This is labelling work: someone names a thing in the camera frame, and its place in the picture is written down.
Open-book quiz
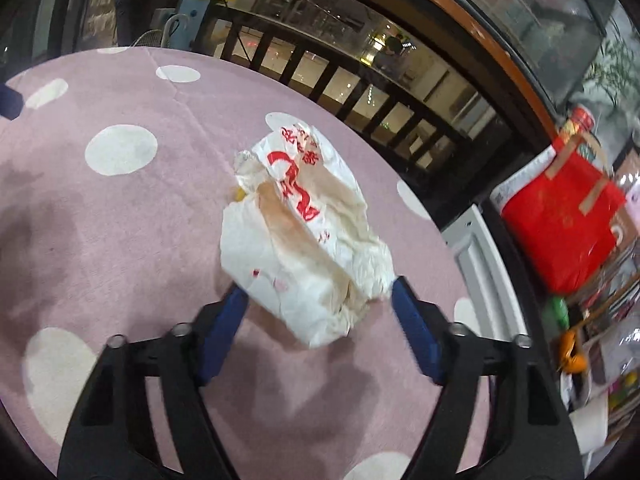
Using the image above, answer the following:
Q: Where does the white red paper wrapper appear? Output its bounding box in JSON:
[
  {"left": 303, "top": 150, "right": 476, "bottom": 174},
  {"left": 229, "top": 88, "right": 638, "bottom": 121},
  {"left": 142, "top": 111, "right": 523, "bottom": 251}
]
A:
[{"left": 220, "top": 112, "right": 396, "bottom": 348}]

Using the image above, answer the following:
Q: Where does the white paper cup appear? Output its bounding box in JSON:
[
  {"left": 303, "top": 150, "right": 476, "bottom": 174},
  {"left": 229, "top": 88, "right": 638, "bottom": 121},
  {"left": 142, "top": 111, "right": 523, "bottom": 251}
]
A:
[{"left": 570, "top": 394, "right": 608, "bottom": 455}]

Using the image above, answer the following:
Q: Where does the orange fruit peel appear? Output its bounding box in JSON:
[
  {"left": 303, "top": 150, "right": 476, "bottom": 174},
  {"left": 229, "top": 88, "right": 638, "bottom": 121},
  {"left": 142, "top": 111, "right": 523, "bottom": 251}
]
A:
[{"left": 558, "top": 330, "right": 588, "bottom": 375}]

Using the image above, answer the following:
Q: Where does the pink polka dot tablecloth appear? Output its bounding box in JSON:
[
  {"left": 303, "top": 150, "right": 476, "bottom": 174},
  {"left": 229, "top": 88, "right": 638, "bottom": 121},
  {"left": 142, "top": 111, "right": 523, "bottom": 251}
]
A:
[{"left": 1, "top": 48, "right": 468, "bottom": 479}]

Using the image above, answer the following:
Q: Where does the white long drawer front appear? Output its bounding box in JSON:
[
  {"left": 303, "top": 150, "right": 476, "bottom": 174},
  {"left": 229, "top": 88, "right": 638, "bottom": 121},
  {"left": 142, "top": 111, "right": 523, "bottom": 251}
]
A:
[{"left": 442, "top": 205, "right": 528, "bottom": 341}]

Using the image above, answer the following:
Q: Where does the red tote bag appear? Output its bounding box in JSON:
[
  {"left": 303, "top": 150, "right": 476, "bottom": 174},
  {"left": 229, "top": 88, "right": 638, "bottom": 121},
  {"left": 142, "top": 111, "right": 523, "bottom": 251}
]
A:
[{"left": 500, "top": 134, "right": 625, "bottom": 296}]

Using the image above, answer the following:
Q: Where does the dark wooden railing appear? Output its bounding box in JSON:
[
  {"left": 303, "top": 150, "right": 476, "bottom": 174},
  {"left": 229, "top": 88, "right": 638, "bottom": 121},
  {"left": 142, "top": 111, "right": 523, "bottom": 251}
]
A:
[{"left": 193, "top": 1, "right": 512, "bottom": 185}]

